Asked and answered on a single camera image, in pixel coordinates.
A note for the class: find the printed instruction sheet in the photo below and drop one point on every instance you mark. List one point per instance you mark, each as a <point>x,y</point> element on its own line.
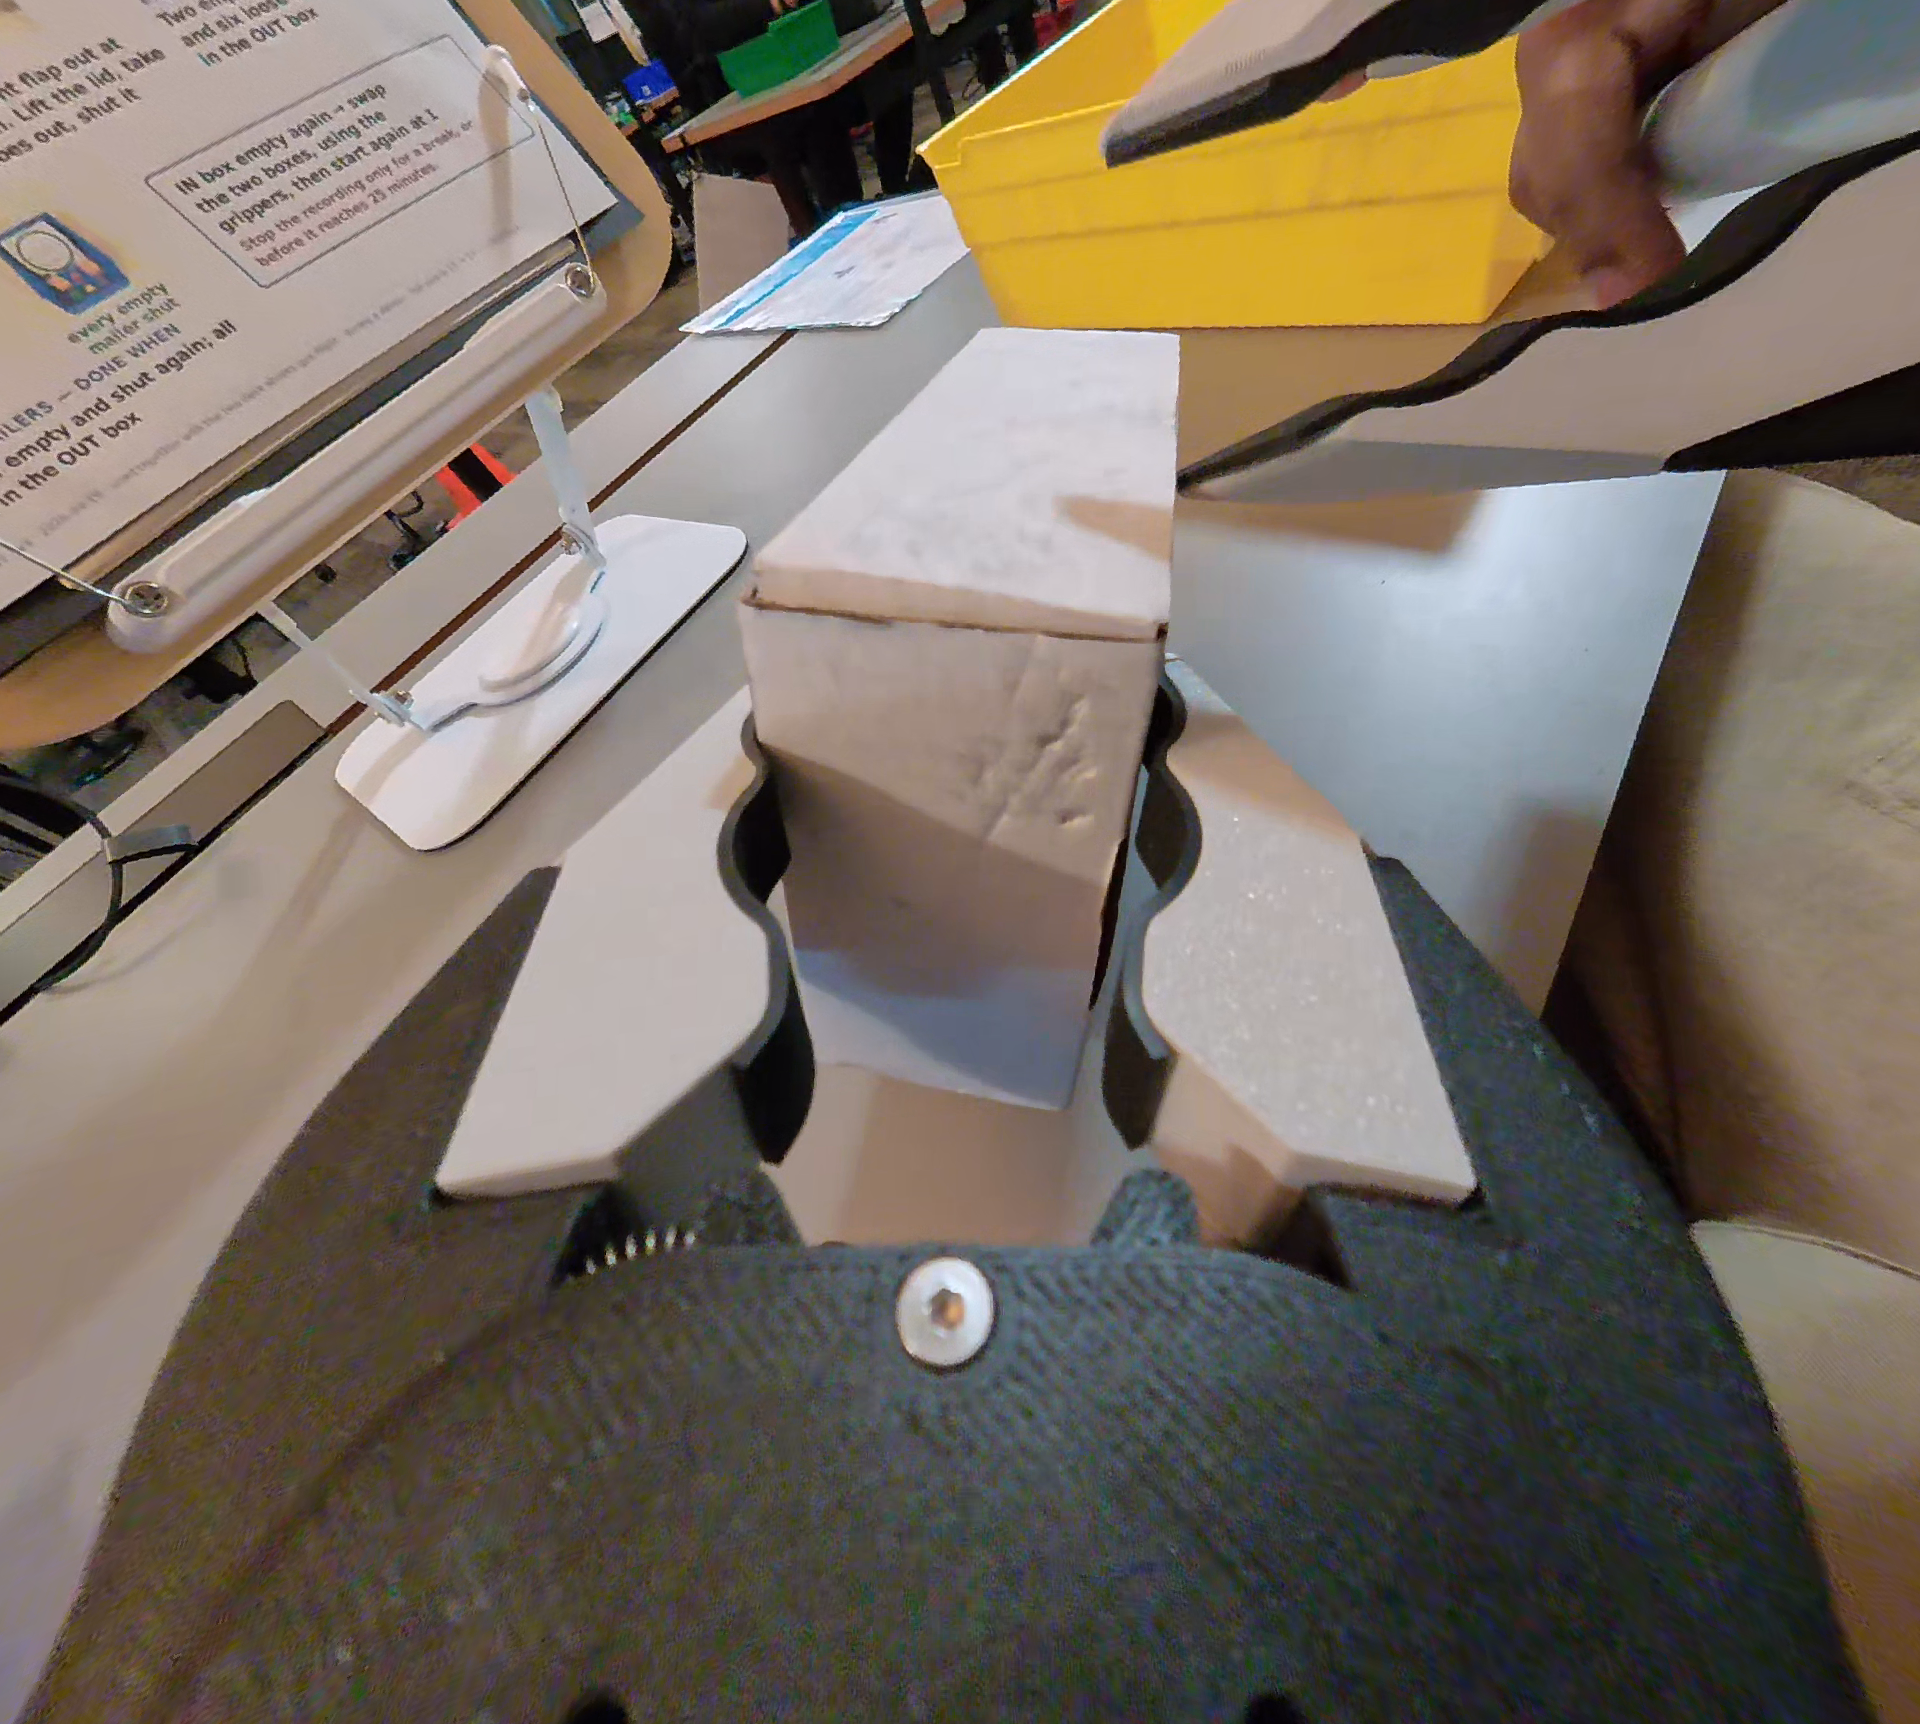
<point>225,105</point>

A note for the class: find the instruction sheet on stand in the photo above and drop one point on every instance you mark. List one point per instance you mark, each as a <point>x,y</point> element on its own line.
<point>629,209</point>

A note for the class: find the person's right hand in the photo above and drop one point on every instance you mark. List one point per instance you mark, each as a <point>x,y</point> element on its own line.
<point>1589,150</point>

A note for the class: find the grey desk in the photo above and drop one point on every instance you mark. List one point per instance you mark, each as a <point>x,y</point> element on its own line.
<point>225,1002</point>

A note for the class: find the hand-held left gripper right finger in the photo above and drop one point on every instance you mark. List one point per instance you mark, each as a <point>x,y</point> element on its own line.
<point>1290,1002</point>

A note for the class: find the yellow plastic bin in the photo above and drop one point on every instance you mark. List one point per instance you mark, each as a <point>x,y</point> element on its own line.
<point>1273,224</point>

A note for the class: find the white cardboard mailer box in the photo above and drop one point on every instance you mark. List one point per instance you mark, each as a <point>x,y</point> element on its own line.
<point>960,704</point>

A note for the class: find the blue white paper leaflet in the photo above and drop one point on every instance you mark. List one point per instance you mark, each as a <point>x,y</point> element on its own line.
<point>841,269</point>

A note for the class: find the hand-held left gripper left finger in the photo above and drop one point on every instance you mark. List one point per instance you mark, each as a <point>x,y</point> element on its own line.
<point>600,1002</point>

